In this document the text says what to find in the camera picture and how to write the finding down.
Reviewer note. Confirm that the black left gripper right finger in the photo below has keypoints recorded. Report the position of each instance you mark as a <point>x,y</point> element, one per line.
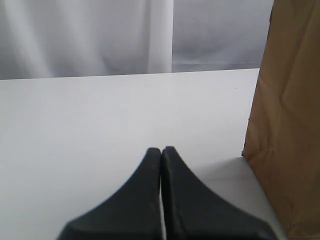
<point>193,212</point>

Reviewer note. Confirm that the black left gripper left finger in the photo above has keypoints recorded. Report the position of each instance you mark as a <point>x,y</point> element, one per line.
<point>131,213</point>

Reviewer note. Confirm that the white curtain backdrop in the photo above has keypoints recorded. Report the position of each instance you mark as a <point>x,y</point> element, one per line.
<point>77,38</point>

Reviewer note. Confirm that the brown paper shopping bag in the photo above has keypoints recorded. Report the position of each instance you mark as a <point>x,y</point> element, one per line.
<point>282,142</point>

